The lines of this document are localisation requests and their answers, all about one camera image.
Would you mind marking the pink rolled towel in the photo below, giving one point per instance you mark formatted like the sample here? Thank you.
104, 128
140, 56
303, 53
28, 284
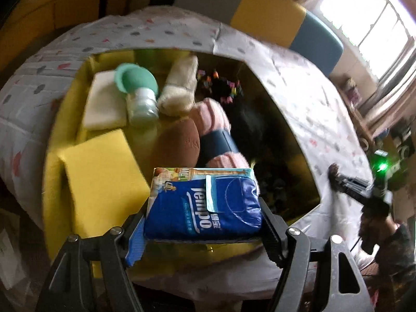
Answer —
217, 147

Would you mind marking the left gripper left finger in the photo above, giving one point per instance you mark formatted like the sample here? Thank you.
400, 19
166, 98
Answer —
136, 242

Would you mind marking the brown egg makeup sponge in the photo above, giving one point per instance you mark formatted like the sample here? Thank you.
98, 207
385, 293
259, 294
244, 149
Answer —
177, 146

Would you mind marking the yellow sponge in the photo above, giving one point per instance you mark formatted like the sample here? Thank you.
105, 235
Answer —
105, 182

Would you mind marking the wooden side shelf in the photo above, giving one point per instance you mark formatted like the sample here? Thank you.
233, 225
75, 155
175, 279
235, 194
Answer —
371, 136

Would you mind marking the green powder puff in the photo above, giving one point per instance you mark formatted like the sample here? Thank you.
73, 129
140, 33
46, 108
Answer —
141, 90

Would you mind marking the patterned white tablecloth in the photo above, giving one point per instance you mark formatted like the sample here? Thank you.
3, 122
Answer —
40, 113

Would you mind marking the cream mesh cloth bundle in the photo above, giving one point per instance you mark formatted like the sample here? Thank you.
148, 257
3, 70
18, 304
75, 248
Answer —
177, 96

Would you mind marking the grey yellow blue sofa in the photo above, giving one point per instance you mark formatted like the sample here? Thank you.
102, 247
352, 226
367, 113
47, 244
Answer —
281, 22

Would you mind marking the gold metal tin box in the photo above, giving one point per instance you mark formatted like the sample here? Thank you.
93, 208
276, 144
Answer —
258, 128

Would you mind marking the black patterned hair item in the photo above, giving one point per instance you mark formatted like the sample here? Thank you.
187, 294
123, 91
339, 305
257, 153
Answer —
217, 87

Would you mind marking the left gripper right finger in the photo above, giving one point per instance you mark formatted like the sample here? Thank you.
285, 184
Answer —
273, 235

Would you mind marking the white sponge block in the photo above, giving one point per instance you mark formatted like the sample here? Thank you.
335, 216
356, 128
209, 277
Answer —
105, 108

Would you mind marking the blue Tempo tissue pack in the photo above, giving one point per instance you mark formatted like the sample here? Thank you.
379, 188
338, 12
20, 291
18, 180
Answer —
203, 205

